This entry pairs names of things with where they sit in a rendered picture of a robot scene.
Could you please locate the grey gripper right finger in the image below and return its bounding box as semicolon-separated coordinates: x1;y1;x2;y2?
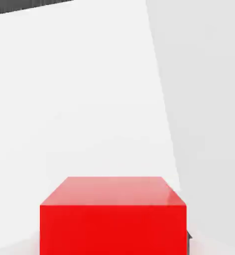
186;230;233;255

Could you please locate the small red cube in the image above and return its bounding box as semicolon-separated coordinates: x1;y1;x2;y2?
39;176;187;255

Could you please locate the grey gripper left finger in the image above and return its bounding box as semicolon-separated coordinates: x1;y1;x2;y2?
0;236;40;255

